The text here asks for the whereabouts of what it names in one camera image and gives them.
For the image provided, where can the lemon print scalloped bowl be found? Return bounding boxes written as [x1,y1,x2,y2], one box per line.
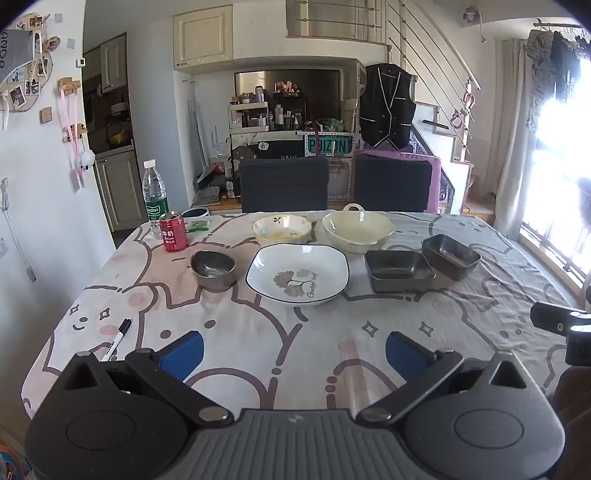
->
[252,214,313,247]

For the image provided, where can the wall photo board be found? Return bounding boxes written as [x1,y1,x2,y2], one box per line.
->
[0,14,57,112]

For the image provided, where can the black and white marker pen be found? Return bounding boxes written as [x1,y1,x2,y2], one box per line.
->
[100,318,133,362]

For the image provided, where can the plastic water bottle green label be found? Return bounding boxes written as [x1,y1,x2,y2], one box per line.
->
[142,159,170,223]

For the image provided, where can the black vest with white trim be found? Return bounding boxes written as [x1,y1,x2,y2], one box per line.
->
[359,63,416,150]

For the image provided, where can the cream wall cabinet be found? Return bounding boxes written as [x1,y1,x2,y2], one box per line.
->
[174,6,234,70]

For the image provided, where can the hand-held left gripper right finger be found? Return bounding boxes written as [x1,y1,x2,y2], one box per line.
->
[355,330,533,428]

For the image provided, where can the cream kitchen base cabinet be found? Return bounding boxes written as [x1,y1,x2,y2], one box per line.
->
[93,148,148,232]

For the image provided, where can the rectangular metal tray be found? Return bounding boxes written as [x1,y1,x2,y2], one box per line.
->
[421,234,482,282]
[364,250,437,294]

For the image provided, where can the hanging dark clothes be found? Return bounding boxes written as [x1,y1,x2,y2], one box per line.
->
[526,18,583,131]

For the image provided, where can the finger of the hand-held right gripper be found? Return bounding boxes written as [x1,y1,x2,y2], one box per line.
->
[530,301,575,335]

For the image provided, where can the dark grey chair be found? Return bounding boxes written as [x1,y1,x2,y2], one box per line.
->
[353,154,434,213]
[239,156,330,214]

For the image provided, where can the cream dish with handle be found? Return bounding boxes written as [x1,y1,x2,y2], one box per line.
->
[322,203,395,254]

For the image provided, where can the round metal bowl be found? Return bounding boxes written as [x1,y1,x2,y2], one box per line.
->
[189,250,236,292]

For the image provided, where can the red drink can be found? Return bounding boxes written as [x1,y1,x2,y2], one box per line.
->
[159,211,188,253]

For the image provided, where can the metal stair railing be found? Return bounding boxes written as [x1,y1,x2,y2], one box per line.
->
[387,0,482,155]

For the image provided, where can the white shelf rack with bottles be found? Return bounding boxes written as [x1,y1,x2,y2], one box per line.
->
[228,102,270,135]

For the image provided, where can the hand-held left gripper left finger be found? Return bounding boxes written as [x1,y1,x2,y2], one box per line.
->
[58,330,234,428]

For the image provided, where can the teal sign plate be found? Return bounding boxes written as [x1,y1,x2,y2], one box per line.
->
[303,134,354,158]

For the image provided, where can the person's right forearm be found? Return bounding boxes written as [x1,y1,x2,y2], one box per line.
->
[551,367,591,467]

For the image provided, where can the yellow pot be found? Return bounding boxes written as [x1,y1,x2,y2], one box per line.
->
[108,122,130,148]

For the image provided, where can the white square leaf print plate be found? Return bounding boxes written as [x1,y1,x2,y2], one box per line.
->
[245,244,350,308]

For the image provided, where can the white curtain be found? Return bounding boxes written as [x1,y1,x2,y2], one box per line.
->
[494,39,533,241]

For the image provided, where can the purple cushion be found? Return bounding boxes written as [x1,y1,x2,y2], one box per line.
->
[353,148,442,213]

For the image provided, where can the printed cartoon tablecloth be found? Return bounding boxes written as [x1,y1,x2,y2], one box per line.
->
[21,210,591,418]

